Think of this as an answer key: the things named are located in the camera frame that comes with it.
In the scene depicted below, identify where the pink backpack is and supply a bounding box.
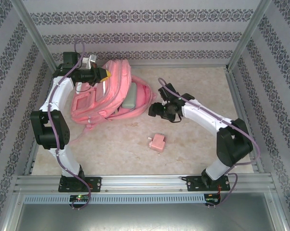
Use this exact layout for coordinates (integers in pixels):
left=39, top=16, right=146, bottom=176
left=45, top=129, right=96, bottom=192
left=70, top=59, right=156, bottom=144

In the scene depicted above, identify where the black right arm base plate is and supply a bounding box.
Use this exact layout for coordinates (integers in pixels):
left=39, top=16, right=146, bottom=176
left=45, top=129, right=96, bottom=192
left=182, top=175, right=230, bottom=193

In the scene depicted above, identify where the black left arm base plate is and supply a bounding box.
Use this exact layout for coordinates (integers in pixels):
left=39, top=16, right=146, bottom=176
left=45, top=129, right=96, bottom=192
left=59, top=177, right=103, bottom=193

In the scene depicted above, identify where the slotted grey cable duct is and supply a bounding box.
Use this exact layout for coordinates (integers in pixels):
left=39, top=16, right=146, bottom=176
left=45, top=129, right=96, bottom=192
left=23, top=193, right=206, bottom=205

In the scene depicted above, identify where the grey metal sheet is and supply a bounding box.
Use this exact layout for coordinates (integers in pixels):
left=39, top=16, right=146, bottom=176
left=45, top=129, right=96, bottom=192
left=5, top=203, right=287, bottom=231

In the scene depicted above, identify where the pale green pencil case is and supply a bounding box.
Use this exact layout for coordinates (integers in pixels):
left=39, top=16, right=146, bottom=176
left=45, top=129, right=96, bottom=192
left=121, top=82, right=138, bottom=109

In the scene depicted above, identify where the pink pencil sharpener box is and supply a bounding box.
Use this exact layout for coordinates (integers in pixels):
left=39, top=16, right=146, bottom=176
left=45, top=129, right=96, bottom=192
left=147, top=134, right=167, bottom=154

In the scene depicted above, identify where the aluminium mounting rail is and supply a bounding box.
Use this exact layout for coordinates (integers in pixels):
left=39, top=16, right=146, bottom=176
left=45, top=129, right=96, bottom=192
left=14, top=175, right=274, bottom=193

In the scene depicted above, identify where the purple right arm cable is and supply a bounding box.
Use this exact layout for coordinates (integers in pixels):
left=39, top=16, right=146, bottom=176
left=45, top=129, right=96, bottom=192
left=158, top=77, right=261, bottom=207

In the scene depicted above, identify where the aluminium frame post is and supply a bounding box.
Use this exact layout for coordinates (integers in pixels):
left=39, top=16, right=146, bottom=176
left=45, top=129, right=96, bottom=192
left=225, top=0, right=273, bottom=72
left=9, top=0, right=60, bottom=74

